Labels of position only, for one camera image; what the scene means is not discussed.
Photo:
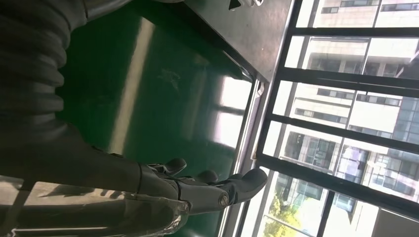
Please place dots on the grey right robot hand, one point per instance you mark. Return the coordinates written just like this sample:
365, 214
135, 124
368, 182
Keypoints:
82, 202

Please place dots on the green conveyor belt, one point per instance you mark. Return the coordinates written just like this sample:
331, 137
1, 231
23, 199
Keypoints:
157, 98

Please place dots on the green tree outside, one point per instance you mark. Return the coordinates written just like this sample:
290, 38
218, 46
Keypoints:
281, 216

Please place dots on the dark green table board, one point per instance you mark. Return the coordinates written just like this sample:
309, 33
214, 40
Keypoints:
255, 39

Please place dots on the white electronic scale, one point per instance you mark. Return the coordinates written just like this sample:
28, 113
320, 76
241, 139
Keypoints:
252, 2

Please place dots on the building outside window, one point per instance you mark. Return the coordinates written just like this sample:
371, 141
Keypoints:
373, 114

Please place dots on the silver conveyor side rail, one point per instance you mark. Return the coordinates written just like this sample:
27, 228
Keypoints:
245, 147

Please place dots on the black window frame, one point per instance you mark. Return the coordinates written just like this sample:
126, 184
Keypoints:
343, 77

